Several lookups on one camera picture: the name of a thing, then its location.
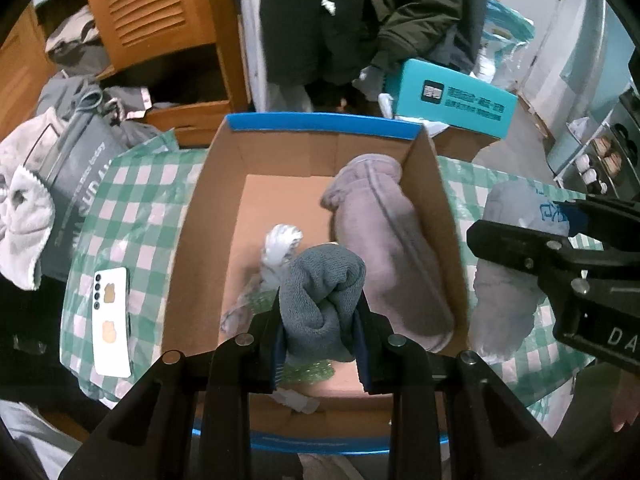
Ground green white checkered tablecloth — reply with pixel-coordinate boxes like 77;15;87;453
60;130;609;422

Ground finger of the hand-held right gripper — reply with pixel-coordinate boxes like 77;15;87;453
466;218;592;289
552;197;640;252

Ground blue rimmed cardboard box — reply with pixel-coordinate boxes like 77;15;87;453
161;112;472;457

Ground grey socks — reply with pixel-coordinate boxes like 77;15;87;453
278;246;367;364

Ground person in dark jacket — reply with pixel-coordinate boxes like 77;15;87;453
260;0;490;87

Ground grey printed bag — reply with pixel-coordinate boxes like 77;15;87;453
37;109;132;282

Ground light blue cabinet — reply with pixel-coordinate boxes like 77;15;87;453
525;0;626;177

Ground white fluffy towel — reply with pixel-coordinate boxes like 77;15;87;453
0;107;64;292

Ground grey plush towel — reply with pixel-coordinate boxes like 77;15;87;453
320;155;457;354

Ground white plastic cloth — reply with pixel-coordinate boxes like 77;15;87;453
472;180;572;362

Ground teal printed box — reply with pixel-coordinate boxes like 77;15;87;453
392;58;519;140

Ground grey hoodie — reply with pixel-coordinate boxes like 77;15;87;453
36;7;163;147

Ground blue clear plastic bag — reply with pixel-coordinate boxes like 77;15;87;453
481;0;537;82

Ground metal shoe rack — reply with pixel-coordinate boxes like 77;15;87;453
570;90;640;197

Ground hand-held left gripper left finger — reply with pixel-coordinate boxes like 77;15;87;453
60;287;289;480

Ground brown cardboard box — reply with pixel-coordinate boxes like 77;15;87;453
427;125;502;164

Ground wooden louvered cabinet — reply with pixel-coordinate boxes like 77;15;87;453
0;0;252;149

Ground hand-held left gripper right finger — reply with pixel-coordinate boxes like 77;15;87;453
352;289;581;480

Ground white smartphone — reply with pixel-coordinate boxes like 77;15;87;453
92;266;132;379

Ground person's right hand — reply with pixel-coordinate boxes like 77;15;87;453
611;370;640;434

